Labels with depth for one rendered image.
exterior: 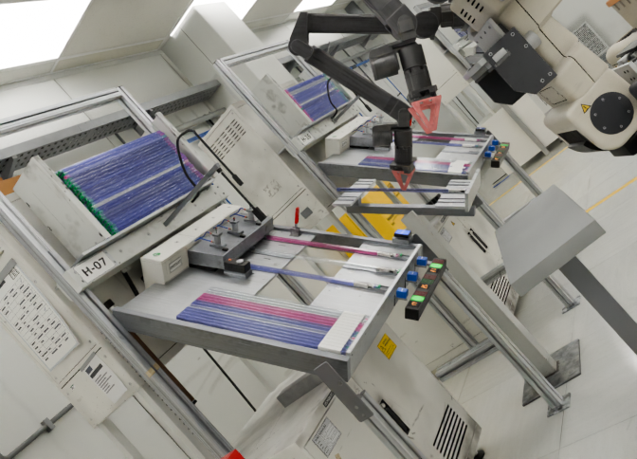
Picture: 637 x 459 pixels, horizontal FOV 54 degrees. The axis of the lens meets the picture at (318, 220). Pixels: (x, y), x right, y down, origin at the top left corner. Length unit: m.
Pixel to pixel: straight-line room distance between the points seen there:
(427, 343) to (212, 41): 3.22
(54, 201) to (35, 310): 0.34
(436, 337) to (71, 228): 1.88
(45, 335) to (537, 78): 1.59
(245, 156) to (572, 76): 1.88
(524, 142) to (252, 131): 3.79
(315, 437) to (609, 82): 1.20
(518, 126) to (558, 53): 4.65
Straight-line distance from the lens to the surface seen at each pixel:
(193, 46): 5.51
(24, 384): 3.37
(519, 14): 1.73
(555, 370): 2.53
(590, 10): 9.28
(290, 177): 3.09
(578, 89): 1.70
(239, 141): 3.17
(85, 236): 1.97
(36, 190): 2.04
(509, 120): 6.38
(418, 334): 3.20
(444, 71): 6.40
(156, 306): 1.87
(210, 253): 2.00
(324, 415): 1.87
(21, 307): 2.14
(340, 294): 1.83
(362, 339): 1.61
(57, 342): 2.11
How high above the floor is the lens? 1.02
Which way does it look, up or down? level
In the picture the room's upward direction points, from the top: 42 degrees counter-clockwise
